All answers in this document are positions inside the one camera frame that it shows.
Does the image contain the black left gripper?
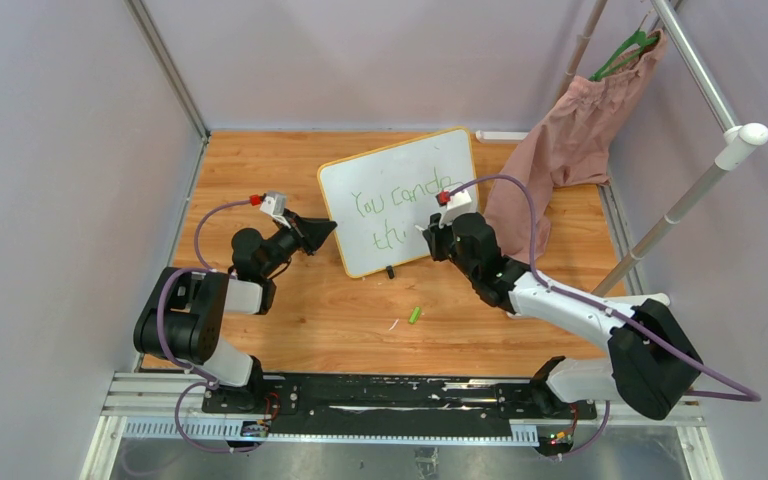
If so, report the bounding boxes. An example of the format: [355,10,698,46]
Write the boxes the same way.
[260,210,336,279]

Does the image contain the yellow-framed whiteboard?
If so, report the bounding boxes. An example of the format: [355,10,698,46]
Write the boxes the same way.
[317,127,476,278]

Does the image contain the green marker cap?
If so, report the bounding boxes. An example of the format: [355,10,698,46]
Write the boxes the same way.
[408,307,422,324]

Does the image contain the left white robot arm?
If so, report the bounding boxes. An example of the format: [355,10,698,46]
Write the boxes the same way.
[133,211,337,413]

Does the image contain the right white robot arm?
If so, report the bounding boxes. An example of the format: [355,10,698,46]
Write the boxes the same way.
[421,213,700,420]

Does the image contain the pink cloth shorts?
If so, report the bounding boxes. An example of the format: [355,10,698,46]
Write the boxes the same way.
[483,29,668,262]

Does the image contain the green clothes hanger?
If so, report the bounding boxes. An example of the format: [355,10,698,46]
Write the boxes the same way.
[588,29,660,82]

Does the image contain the white metal clothes rack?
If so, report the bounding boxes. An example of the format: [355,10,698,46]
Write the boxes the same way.
[475,0,768,321]

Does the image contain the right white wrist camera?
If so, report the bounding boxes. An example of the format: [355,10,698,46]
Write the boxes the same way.
[437,189,476,228]

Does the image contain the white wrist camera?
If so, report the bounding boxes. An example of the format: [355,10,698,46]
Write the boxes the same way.
[437,189,476,228]
[260,191,290,228]

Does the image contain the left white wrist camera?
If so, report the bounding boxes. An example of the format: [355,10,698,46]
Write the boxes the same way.
[260,191,290,228]

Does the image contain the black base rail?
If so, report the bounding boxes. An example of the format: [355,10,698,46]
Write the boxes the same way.
[108,370,601,458]

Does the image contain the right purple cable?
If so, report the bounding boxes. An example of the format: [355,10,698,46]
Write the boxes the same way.
[435,174,762,458]

